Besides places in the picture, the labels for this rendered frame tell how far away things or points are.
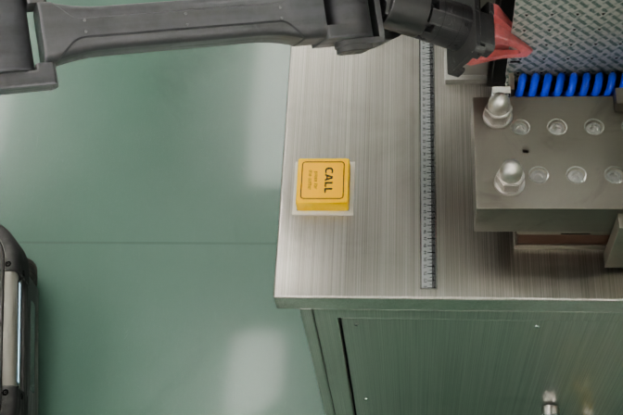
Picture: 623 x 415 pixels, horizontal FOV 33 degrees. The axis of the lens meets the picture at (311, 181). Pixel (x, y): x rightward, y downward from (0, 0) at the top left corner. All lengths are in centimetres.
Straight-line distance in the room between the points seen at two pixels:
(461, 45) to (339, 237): 31
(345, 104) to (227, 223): 100
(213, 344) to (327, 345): 84
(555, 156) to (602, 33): 16
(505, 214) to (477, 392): 50
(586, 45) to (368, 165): 33
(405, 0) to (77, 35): 38
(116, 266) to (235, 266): 28
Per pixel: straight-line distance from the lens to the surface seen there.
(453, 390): 169
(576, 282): 137
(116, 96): 269
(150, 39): 112
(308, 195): 139
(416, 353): 154
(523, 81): 134
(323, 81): 152
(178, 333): 235
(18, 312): 222
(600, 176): 129
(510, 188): 126
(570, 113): 134
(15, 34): 111
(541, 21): 128
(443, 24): 124
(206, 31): 114
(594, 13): 128
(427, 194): 141
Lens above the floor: 213
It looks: 60 degrees down
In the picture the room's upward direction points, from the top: 10 degrees counter-clockwise
